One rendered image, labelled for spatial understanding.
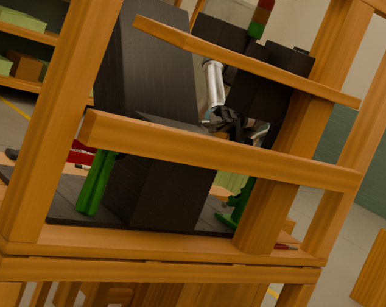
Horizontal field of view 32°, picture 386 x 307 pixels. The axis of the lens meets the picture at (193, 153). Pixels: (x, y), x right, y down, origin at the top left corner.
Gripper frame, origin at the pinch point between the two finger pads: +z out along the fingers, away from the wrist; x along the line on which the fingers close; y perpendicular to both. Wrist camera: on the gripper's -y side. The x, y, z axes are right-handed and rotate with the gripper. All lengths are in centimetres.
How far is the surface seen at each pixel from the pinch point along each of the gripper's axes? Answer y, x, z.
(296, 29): 325, -470, -687
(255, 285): -57, -101, -84
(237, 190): -10, -70, -68
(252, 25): 11, 54, 15
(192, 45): 3, 57, 44
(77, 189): -9, -19, 49
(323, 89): -8.6, 45.4, -16.3
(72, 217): -24, 2, 65
